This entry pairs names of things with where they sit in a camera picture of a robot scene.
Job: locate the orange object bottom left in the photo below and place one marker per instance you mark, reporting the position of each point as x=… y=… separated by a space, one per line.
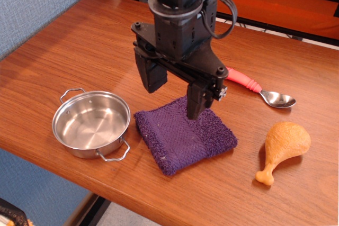
x=12 y=215

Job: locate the small steel pot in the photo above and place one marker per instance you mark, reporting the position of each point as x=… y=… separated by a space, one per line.
x=93 y=125

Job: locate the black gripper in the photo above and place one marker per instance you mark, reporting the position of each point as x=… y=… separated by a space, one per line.
x=179 y=41

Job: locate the orange toy chicken leg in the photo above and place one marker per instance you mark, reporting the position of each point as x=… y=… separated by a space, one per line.
x=283 y=141

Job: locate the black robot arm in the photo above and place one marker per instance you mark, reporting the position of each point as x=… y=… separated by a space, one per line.
x=179 y=42

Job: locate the spoon with pink handle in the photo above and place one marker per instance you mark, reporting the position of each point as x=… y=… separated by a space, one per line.
x=273 y=99

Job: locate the purple knitted towel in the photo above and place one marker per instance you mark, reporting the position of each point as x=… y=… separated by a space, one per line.
x=176 y=141

